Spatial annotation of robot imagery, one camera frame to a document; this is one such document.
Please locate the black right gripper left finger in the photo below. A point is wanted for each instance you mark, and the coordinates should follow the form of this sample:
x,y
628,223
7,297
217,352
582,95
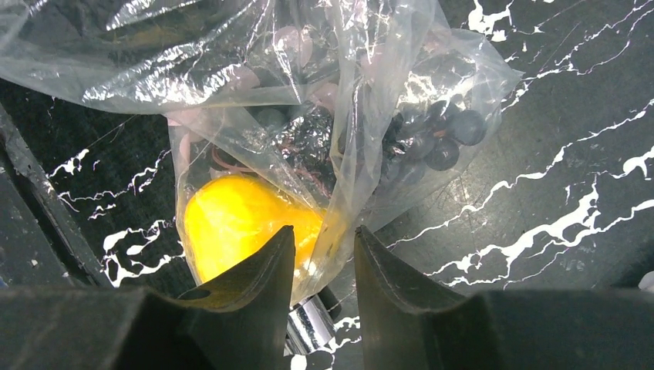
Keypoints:
x,y
235,321

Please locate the dark fake grape bunch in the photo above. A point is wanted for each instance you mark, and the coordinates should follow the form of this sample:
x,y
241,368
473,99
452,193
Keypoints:
x,y
412,142

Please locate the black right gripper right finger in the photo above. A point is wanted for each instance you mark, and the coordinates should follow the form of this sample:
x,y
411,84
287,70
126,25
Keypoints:
x,y
411,322

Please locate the clear zip top bag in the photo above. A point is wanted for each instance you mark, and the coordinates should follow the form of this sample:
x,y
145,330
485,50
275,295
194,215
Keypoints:
x,y
209,66

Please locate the yellow fake fruit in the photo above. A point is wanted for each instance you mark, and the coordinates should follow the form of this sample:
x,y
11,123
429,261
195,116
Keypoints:
x,y
233,216

